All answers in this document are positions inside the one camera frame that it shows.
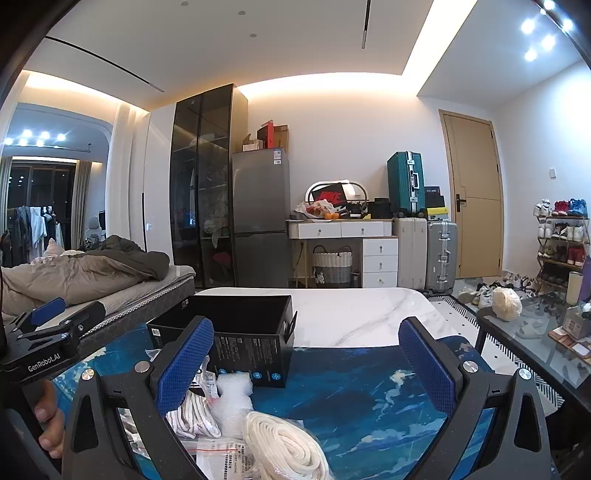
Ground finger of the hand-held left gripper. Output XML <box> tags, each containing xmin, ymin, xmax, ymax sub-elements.
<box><xmin>9</xmin><ymin>296</ymin><xmax>68</xmax><ymax>340</ymax></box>
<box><xmin>18</xmin><ymin>300</ymin><xmax>107</xmax><ymax>346</ymax></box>

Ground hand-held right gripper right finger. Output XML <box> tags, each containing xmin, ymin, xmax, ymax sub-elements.
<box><xmin>398</xmin><ymin>316</ymin><xmax>552</xmax><ymax>480</ymax></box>

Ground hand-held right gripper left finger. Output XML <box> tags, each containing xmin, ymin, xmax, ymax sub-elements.
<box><xmin>62</xmin><ymin>316</ymin><xmax>215</xmax><ymax>480</ymax></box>

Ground black cardboard box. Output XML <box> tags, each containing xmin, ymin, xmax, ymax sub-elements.
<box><xmin>147</xmin><ymin>294</ymin><xmax>298</xmax><ymax>388</ymax></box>

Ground red-edged plastic bag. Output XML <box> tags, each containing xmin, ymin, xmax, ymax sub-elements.
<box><xmin>180</xmin><ymin>436</ymin><xmax>259</xmax><ymax>480</ymax></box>

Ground white rope coil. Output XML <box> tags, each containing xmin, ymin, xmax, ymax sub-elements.
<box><xmin>243</xmin><ymin>410</ymin><xmax>333</xmax><ymax>480</ymax></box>

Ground person's left hand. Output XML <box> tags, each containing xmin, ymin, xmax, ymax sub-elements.
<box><xmin>34</xmin><ymin>392</ymin><xmax>65</xmax><ymax>460</ymax></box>

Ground beige olive duvet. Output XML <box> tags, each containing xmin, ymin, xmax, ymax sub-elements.
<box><xmin>0</xmin><ymin>234</ymin><xmax>171</xmax><ymax>315</ymax></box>

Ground pink striped pillow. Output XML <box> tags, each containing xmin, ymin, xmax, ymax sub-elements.
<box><xmin>32</xmin><ymin>239</ymin><xmax>66</xmax><ymax>266</ymax></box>

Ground hanging clothes rack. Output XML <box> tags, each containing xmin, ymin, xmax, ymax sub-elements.
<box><xmin>0</xmin><ymin>205</ymin><xmax>65</xmax><ymax>268</ymax></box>

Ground glass coffee table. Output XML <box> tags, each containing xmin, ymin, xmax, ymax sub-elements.
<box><xmin>475</xmin><ymin>291</ymin><xmax>591</xmax><ymax>407</ymax></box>

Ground clear plastic bag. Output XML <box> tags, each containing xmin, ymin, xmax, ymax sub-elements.
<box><xmin>117</xmin><ymin>406</ymin><xmax>155</xmax><ymax>464</ymax></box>

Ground white office chair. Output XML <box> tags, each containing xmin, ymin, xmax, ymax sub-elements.
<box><xmin>83</xmin><ymin>210</ymin><xmax>108</xmax><ymax>245</ymax></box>

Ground pile of shoes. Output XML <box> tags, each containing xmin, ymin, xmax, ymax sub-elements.
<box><xmin>457</xmin><ymin>272</ymin><xmax>539</xmax><ymax>309</ymax></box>

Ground white lumpy bag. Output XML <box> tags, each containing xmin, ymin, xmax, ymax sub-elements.
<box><xmin>491</xmin><ymin>286</ymin><xmax>523</xmax><ymax>322</ymax></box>

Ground silver suitcase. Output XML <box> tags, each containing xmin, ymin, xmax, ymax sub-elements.
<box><xmin>426</xmin><ymin>220</ymin><xmax>459</xmax><ymax>294</ymax></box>

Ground white suitcase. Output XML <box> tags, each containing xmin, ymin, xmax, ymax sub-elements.
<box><xmin>396</xmin><ymin>217</ymin><xmax>428</xmax><ymax>291</ymax></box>

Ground white drawer desk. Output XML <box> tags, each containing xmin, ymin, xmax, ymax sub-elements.
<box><xmin>286</xmin><ymin>218</ymin><xmax>400</xmax><ymax>289</ymax></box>

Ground woven laundry basket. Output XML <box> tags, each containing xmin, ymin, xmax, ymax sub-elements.
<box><xmin>311</xmin><ymin>246</ymin><xmax>354</xmax><ymax>285</ymax></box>

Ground grey tissue box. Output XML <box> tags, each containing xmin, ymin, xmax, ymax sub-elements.
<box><xmin>561</xmin><ymin>305</ymin><xmax>591</xmax><ymax>340</ymax></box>

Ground black and yellow boxes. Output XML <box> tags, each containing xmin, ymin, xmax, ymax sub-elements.
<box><xmin>425</xmin><ymin>186</ymin><xmax>448</xmax><ymax>221</ymax></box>

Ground white tumbler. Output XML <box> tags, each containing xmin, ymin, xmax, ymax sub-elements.
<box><xmin>567</xmin><ymin>271</ymin><xmax>585</xmax><ymax>305</ymax></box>

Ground silver refrigerator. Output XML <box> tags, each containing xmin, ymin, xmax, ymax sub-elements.
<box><xmin>231</xmin><ymin>148</ymin><xmax>291</xmax><ymax>289</ymax></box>

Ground dark glass display cabinet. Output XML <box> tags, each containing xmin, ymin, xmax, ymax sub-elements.
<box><xmin>170</xmin><ymin>84</ymin><xmax>249</xmax><ymax>289</ymax></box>

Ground tan wooden door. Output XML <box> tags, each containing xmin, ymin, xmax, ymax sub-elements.
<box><xmin>438</xmin><ymin>109</ymin><xmax>504</xmax><ymax>280</ymax></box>

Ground shoe rack with shoes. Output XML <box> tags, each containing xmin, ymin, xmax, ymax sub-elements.
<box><xmin>533</xmin><ymin>198</ymin><xmax>591</xmax><ymax>291</ymax></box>

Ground teal suitcase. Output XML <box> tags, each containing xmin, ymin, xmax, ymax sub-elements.
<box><xmin>387</xmin><ymin>151</ymin><xmax>426</xmax><ymax>217</ymax></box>

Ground red and black shoe box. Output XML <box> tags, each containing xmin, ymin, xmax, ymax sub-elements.
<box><xmin>307</xmin><ymin>182</ymin><xmax>347</xmax><ymax>206</ymax></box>

